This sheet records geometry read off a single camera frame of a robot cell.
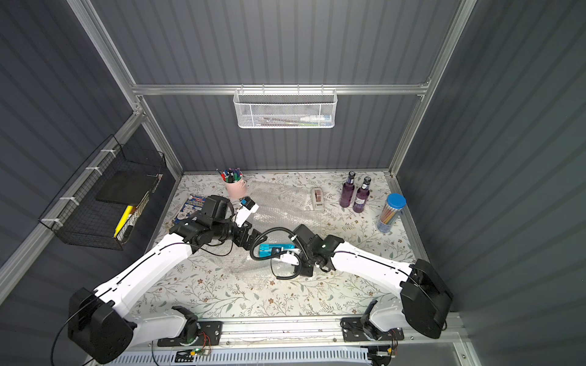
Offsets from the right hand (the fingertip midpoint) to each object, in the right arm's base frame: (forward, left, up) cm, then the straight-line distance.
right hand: (297, 259), depth 81 cm
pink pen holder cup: (+36, +29, -3) cm, 46 cm away
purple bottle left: (+31, -22, +3) cm, 38 cm away
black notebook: (+17, +59, +21) cm, 64 cm away
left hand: (+5, +13, +10) cm, 17 cm away
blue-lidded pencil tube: (+18, -36, +11) cm, 42 cm away
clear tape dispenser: (+32, -9, -5) cm, 34 cm away
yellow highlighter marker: (+6, +55, +18) cm, 58 cm away
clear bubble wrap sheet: (+28, +8, -7) cm, 30 cm away
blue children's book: (+29, +49, -6) cm, 57 cm away
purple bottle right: (+27, -27, +3) cm, 39 cm away
